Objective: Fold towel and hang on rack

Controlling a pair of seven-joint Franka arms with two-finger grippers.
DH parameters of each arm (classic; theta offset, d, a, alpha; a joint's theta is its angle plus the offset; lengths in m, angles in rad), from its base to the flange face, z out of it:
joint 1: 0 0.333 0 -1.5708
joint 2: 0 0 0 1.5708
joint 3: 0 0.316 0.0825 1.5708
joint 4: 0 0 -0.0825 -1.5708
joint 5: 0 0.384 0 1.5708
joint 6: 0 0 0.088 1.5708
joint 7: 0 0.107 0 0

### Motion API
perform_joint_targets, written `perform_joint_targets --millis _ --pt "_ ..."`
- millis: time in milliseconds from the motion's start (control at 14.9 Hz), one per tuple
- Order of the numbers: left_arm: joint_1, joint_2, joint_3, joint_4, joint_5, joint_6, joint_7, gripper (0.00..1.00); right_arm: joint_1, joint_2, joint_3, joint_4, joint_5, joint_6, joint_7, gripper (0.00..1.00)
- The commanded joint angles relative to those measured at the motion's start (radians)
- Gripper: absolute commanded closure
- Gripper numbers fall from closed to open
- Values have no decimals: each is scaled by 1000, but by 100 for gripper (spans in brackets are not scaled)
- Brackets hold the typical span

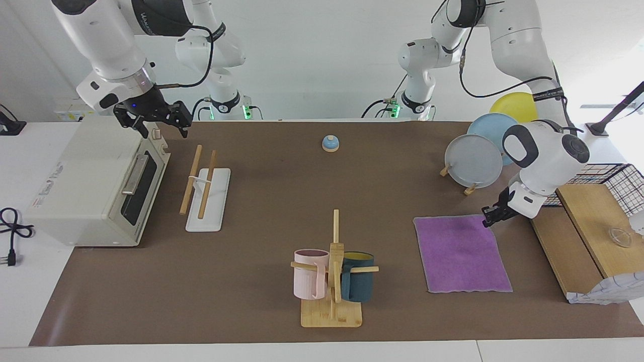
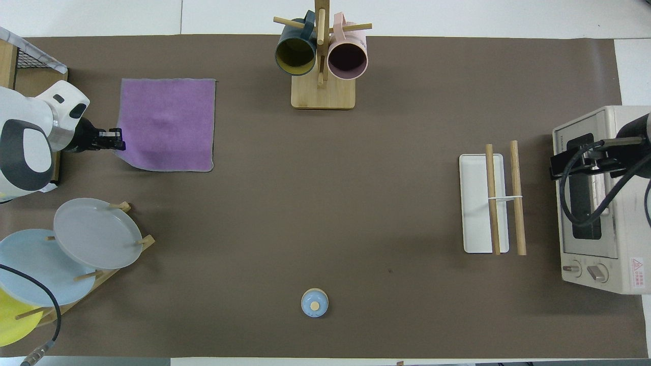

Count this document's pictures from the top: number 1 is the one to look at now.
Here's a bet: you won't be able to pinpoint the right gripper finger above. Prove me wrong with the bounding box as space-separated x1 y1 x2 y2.
170 102 194 139
115 111 150 139

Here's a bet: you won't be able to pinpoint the purple and grey towel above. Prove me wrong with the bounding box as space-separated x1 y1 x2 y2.
413 215 514 294

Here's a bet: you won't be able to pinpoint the wooden plate rack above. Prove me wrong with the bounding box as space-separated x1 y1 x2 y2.
439 162 477 197

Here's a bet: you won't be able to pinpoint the white towel rack wooden bars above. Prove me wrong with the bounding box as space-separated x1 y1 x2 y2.
180 144 231 232

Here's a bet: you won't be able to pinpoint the grey plate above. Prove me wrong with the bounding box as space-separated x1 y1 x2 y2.
444 134 504 189

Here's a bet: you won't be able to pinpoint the white power strip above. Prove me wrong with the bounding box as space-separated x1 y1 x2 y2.
54 102 97 122

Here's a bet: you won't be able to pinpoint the brown wooden board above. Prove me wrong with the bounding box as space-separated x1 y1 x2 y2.
525 206 604 297

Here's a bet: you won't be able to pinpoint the cream toaster oven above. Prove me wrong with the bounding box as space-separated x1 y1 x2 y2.
24 116 172 247

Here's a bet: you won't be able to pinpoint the light blue plate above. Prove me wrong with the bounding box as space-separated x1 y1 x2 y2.
467 113 519 166

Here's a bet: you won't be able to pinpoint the light wooden board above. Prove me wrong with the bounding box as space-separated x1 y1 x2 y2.
553 184 644 280

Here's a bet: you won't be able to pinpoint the yellow plate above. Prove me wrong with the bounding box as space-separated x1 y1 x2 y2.
490 92 540 124

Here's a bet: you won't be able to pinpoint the clear glass lid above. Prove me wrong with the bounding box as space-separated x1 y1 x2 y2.
606 226 632 248

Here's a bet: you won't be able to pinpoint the black desk clamp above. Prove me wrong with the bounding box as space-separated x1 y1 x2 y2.
0 103 27 136

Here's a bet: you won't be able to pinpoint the white patterned cloth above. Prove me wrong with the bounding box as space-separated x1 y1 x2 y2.
566 271 644 305

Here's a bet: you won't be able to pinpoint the dark teal mug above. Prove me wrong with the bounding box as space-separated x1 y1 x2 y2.
341 251 375 303

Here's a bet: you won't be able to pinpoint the brown table mat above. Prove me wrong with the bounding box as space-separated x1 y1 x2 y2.
29 121 644 346

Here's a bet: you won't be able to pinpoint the wooden mug tree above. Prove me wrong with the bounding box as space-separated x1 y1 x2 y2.
290 209 379 328

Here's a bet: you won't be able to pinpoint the pink mug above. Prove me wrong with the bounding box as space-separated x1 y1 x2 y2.
294 249 330 300

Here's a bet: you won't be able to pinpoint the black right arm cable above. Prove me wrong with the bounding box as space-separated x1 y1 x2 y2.
151 24 215 90

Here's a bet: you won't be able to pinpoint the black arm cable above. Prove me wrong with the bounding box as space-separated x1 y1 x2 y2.
151 24 215 90
459 0 556 99

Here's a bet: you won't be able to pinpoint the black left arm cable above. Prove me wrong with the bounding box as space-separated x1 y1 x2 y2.
459 0 556 99

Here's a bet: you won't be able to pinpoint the black wire basket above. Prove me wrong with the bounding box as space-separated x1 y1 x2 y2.
546 163 644 217

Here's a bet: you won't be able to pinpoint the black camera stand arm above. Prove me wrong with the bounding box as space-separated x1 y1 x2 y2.
586 80 644 137

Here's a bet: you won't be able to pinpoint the black left base cable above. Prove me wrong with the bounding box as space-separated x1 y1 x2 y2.
361 74 409 119

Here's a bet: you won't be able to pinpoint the black power cable with plug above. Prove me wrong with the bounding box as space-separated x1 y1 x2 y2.
0 208 35 267

